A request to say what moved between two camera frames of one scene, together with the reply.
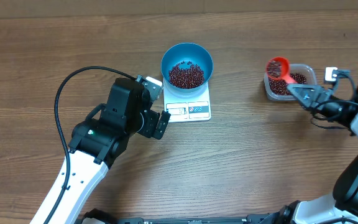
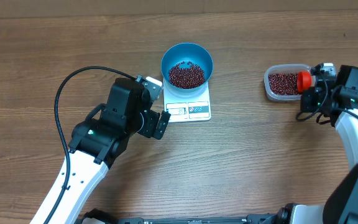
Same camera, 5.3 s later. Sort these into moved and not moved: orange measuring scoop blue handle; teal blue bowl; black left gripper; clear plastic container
Moved: orange measuring scoop blue handle
Not moved: teal blue bowl; clear plastic container; black left gripper
